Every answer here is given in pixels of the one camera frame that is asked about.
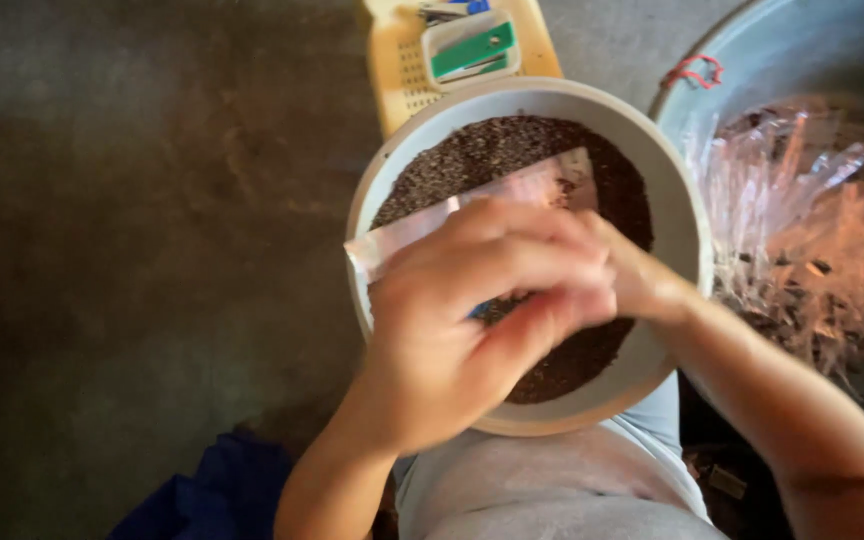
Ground green stapler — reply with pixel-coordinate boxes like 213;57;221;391
429;21;516;81

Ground person's white shirt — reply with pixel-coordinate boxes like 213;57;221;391
393;370;730;540

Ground clear plastic packet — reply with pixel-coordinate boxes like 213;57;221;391
343;147;600;288

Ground yellow plastic basket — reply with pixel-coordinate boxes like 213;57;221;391
361;0;565;141

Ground person's left hand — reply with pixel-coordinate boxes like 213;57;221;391
340;198;618;456

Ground red string loop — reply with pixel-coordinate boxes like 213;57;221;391
662;53;726;92

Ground heap of filled clear packets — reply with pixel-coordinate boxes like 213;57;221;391
682;96;864;393

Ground white round bowl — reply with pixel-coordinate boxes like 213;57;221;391
345;77;717;438

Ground large metal basin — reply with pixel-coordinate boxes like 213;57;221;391
648;0;864;459

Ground dark blue cloth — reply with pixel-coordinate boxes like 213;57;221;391
105;430;295;540

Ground small white tray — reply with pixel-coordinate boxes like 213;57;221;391
420;8;524;93

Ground silver blue stapler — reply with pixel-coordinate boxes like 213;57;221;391
416;0;492;24

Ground dark brown seeds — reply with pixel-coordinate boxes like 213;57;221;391
369;114;655;407

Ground person's right hand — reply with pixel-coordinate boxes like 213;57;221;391
576;211;699;329

